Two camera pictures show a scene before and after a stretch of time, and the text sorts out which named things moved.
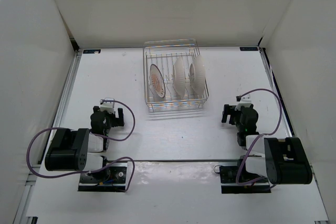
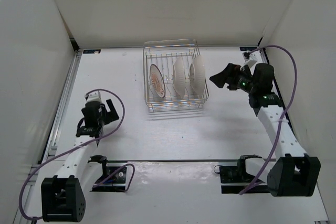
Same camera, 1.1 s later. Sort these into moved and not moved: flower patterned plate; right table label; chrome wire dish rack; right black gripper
Moved: right black gripper
Not moved: right table label; flower patterned plate; chrome wire dish rack
